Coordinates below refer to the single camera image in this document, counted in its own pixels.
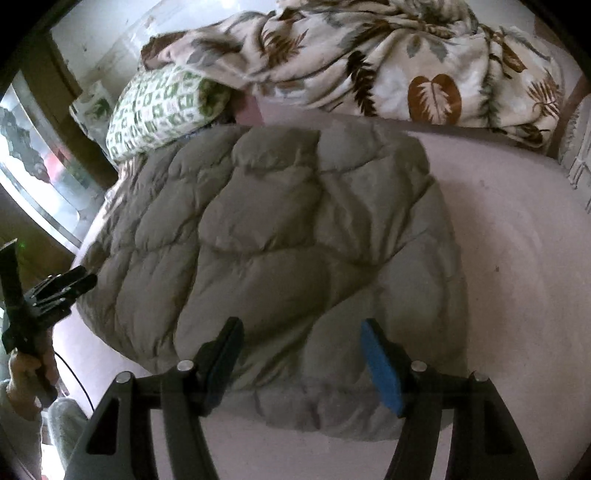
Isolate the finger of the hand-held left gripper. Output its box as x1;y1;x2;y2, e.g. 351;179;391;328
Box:
28;290;75;320
27;265;99;298

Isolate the olive quilted hooded jacket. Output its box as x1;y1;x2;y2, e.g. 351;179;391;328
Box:
76;124;469;441

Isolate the striped floral cushion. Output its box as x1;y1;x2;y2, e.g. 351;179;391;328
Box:
556;99;591;191

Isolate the striped beige cloth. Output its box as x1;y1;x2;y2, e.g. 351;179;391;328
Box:
105;157;145;200

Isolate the leaf print blanket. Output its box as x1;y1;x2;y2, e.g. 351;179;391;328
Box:
141;0;566;151

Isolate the person's left hand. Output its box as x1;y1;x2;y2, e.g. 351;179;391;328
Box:
8;344;60;411

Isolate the stained glass window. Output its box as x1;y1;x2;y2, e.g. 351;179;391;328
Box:
0;69;105;254

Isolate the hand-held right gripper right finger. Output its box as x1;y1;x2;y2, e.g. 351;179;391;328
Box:
360;318;539;480

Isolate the green patterned pillow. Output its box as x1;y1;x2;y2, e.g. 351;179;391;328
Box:
106;65;232;162

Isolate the pink bed mattress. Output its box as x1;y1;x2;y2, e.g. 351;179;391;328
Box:
46;99;591;480

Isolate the brown wooden bed frame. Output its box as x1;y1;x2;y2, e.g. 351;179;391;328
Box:
545;69;588;158

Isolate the person's left forearm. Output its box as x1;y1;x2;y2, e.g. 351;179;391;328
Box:
0;381;46;480

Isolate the person's light striped clothing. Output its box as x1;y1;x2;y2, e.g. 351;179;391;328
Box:
44;397;95;467

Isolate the black cable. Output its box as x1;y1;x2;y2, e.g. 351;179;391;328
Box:
52;352;94;418

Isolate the floral print pillow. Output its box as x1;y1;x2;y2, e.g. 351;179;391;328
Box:
69;80;121;148

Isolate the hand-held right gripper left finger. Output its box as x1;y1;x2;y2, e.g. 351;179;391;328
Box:
62;318;245;480

